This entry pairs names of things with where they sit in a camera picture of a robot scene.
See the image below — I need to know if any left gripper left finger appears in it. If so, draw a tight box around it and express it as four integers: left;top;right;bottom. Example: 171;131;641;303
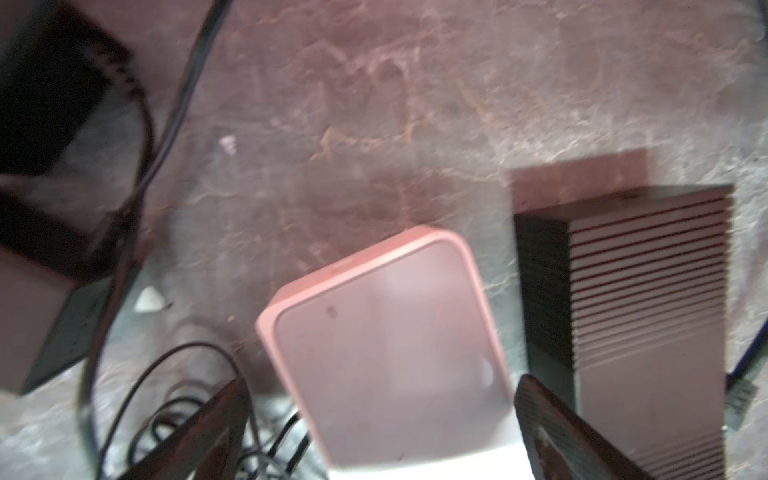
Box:
122;379;250;479

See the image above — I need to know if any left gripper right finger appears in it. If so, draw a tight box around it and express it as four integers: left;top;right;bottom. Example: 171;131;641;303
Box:
514;374;650;480

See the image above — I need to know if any black ribbed network switch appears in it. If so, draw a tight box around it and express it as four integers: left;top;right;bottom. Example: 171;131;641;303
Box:
514;185;733;479

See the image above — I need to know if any blue ethernet cable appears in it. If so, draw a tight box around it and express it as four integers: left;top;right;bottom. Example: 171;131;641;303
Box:
723;317;768;431

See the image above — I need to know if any white network switch box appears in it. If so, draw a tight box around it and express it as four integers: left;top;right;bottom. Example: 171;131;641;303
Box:
255;225;531;479

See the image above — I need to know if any black power adapter with cable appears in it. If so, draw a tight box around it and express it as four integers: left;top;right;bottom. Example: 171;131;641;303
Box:
0;0;313;480

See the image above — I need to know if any black small adapter block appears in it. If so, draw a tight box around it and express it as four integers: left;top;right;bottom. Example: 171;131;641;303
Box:
1;1;132;176

